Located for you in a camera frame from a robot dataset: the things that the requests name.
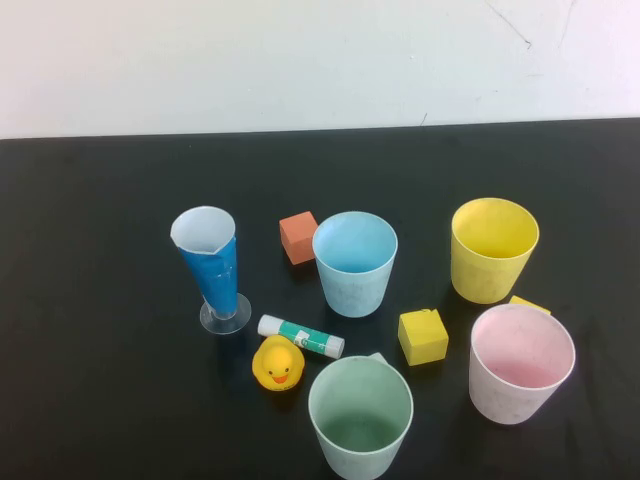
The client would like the yellow plastic cup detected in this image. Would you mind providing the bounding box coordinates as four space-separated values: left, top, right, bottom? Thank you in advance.
450 197 541 305

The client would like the green plastic cup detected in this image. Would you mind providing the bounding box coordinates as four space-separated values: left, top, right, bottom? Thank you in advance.
307 355 415 480

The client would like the pink plastic cup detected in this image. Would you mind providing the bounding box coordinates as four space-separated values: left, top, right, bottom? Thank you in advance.
468 303 577 426

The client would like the red-orange foam cube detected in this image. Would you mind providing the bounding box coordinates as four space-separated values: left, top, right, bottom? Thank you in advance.
278 210 320 266

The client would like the light blue plastic cup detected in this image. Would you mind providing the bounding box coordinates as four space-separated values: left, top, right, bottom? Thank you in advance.
311 211 399 319

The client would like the white green glue stick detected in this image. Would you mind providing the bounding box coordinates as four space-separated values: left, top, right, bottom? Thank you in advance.
257 314 346 360

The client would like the blue conical measuring cup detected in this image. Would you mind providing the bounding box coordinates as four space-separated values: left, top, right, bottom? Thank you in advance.
169 205 253 335

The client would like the yellow rubber duck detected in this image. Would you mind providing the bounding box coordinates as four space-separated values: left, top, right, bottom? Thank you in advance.
251 334 306 393

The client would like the yellow foam cube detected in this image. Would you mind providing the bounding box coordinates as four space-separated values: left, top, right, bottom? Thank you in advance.
508 295 553 316
397 308 450 368

